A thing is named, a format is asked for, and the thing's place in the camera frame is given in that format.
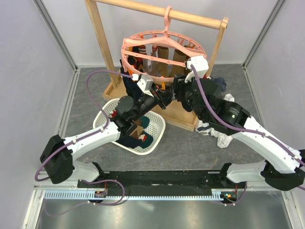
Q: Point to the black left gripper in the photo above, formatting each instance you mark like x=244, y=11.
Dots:
x=157, y=98

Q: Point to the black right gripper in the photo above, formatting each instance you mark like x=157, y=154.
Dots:
x=178, y=83

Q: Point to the pink round clip hanger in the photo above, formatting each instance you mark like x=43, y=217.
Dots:
x=164, y=38

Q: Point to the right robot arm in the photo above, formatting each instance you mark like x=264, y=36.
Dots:
x=281, y=165

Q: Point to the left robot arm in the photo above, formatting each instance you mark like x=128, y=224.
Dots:
x=129, y=124

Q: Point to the green christmas sock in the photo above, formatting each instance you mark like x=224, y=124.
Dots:
x=144, y=122
x=146, y=140

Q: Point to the brown striped sock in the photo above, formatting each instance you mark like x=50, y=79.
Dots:
x=138, y=130

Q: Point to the navy blue sock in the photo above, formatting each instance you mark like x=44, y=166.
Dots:
x=161, y=97

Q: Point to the navy sock with green patches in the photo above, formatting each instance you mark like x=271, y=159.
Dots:
x=132, y=88

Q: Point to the white perforated plastic basket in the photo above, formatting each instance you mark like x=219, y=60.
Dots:
x=155, y=128

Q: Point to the blue grey sock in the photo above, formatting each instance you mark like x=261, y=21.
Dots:
x=220, y=81

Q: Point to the beige ribbed hanging sock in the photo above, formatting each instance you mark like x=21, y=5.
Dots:
x=162, y=69

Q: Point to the black red argyle sock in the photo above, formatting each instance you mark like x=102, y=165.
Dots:
x=137, y=62

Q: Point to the white cloth pile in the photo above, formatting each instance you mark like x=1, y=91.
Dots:
x=223, y=140

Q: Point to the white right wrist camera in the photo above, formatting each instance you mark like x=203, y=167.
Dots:
x=200, y=64

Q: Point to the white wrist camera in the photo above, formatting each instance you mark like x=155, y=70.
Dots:
x=200, y=64
x=144, y=83

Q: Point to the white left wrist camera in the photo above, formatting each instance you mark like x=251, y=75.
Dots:
x=144, y=83

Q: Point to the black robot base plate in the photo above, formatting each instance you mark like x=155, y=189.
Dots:
x=202, y=179

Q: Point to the grey cable duct strip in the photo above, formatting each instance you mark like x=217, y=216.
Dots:
x=153, y=193

